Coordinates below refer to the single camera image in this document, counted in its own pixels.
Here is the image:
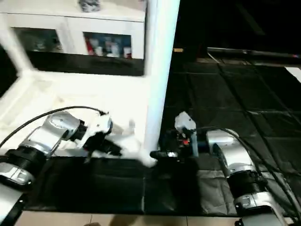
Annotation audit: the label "white plastic table top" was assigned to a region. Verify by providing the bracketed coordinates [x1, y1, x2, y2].
[0, 68, 158, 168]

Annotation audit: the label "white plastic table leg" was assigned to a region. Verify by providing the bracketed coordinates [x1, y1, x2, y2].
[143, 0, 181, 153]
[0, 14, 33, 78]

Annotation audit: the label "black work mat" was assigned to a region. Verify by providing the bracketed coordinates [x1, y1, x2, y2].
[0, 49, 301, 218]

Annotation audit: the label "small white jar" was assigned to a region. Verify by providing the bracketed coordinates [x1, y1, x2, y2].
[109, 41, 122, 58]

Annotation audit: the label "small red bottle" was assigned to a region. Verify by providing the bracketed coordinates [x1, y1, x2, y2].
[87, 39, 98, 57]

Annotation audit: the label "long black bar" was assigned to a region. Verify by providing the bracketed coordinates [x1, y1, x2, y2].
[207, 47, 301, 59]

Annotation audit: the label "small dark figurines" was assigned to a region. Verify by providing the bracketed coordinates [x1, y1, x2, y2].
[31, 39, 62, 51]

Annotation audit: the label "white glass-door cabinet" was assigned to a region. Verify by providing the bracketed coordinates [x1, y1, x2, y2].
[0, 0, 146, 61]

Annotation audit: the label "white board strip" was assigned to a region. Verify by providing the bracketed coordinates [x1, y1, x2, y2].
[285, 67, 301, 83]

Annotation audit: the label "large black cabinet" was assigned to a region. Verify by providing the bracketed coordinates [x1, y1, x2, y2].
[176, 0, 301, 59]

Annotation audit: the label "small grey metal object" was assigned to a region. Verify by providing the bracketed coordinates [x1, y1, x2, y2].
[79, 0, 101, 13]

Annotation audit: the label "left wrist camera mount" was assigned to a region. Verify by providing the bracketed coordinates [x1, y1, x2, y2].
[82, 113, 113, 151]

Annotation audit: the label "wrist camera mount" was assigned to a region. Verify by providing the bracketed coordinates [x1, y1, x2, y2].
[174, 112, 197, 137]
[82, 113, 113, 151]

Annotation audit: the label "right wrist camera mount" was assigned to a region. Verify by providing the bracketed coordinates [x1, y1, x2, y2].
[174, 112, 197, 137]

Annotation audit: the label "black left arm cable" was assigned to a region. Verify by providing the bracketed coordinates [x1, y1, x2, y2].
[0, 107, 109, 149]

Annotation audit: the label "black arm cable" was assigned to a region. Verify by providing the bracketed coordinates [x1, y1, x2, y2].
[193, 126, 301, 217]
[0, 107, 109, 149]

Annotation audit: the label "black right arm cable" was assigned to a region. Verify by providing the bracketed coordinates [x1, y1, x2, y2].
[193, 126, 301, 217]

